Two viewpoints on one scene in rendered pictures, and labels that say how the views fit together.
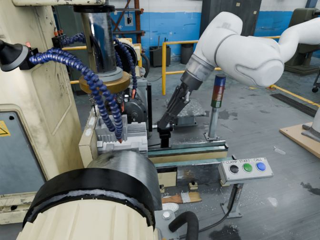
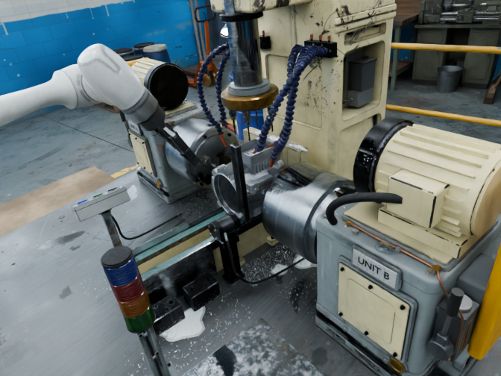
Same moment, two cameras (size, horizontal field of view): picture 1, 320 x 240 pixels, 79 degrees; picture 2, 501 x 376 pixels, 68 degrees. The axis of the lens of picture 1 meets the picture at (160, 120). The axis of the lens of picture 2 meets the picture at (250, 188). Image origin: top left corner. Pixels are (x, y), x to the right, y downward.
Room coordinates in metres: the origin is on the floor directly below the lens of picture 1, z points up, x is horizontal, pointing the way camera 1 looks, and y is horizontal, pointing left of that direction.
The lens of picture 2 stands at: (1.68, -0.36, 1.67)
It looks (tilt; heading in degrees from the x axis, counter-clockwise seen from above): 31 degrees down; 152
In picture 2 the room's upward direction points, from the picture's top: 7 degrees counter-clockwise
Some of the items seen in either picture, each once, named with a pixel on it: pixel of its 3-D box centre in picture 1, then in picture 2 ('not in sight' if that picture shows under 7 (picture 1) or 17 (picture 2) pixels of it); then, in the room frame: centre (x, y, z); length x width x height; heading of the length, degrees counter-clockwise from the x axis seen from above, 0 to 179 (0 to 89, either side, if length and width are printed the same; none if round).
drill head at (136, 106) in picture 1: (125, 106); (321, 216); (1.02, 0.20, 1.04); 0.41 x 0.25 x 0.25; 7
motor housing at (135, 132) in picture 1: (124, 145); (250, 183); (0.69, 0.16, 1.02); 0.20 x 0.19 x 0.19; 97
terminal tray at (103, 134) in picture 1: (112, 128); (256, 155); (0.69, 0.20, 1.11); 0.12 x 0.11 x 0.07; 97
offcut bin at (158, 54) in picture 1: (160, 51); not in sight; (5.68, -0.01, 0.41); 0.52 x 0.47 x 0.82; 107
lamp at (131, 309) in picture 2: (217, 95); (133, 298); (1.06, -0.34, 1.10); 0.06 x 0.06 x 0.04
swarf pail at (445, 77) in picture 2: not in sight; (448, 79); (-1.20, 4.21, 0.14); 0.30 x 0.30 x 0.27
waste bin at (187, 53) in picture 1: (186, 52); not in sight; (6.00, -0.79, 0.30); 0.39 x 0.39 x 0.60
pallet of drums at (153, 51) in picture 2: not in sight; (133, 74); (-4.40, 1.02, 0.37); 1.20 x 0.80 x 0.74; 102
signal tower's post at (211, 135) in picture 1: (215, 108); (143, 327); (1.06, -0.34, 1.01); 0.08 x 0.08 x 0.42; 7
